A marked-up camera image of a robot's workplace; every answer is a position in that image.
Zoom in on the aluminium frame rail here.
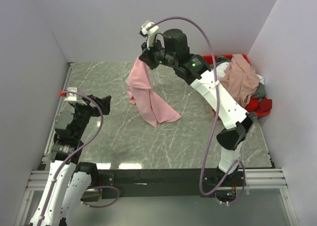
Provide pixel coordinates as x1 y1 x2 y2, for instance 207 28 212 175
24 62 289 226

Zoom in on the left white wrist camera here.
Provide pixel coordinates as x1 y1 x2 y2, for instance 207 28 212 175
59 87 86 105

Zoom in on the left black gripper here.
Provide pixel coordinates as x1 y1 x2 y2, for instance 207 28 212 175
72 95 110 139

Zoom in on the black base beam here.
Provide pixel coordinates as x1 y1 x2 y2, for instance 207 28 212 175
81 168 245 202

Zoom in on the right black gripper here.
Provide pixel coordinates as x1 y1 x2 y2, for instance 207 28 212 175
139 36 177 70

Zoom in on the red garment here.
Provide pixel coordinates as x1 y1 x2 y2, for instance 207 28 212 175
245 97 272 118

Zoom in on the pink t shirt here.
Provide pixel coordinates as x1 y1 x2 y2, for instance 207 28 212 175
126 58 181 128

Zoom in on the beige t shirt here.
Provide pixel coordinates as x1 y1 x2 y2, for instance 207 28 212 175
220 54 260 108

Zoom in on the red plastic bin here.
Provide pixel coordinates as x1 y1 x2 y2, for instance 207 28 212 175
202 54 273 119

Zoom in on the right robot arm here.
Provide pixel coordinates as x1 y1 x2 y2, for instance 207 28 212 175
139 28 257 186

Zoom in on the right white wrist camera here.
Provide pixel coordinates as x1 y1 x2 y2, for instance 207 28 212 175
140 20 159 50

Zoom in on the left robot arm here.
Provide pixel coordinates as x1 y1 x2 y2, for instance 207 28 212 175
29 92 111 226

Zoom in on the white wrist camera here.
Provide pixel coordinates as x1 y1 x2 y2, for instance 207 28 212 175
140 20 159 50
59 87 86 105

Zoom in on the white t shirt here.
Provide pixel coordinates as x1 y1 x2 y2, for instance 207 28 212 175
216 62 265 85

